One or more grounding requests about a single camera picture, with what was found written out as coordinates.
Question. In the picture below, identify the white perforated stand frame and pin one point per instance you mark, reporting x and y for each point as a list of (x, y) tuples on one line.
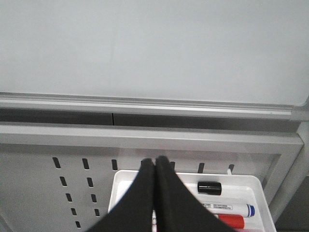
[(65, 178)]

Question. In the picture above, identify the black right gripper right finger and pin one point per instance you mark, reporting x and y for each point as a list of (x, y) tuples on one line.
[(176, 209)]

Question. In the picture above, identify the red capped whiteboard marker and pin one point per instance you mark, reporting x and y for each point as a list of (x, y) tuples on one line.
[(233, 221)]

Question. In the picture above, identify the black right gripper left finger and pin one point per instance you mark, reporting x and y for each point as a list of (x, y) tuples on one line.
[(134, 211)]

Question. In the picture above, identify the black marker cap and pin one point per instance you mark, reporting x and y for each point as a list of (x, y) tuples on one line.
[(209, 187)]

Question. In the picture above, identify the white plastic marker tray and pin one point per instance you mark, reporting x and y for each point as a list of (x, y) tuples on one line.
[(236, 190)]

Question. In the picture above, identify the blue capped whiteboard marker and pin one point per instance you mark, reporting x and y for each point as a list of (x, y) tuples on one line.
[(242, 209)]

